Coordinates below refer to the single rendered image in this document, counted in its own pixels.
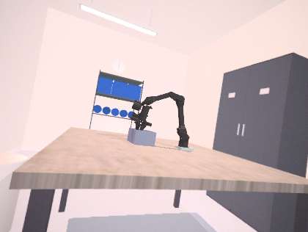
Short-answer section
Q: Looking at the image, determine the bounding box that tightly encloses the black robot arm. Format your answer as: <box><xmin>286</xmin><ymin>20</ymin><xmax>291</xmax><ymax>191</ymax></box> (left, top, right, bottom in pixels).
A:
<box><xmin>132</xmin><ymin>92</ymin><xmax>190</xmax><ymax>148</ymax></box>

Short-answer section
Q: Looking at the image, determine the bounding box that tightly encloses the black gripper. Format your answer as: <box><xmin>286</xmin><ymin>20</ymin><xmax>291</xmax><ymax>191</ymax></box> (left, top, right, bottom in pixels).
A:
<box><xmin>130</xmin><ymin>112</ymin><xmax>152</xmax><ymax>131</ymax></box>

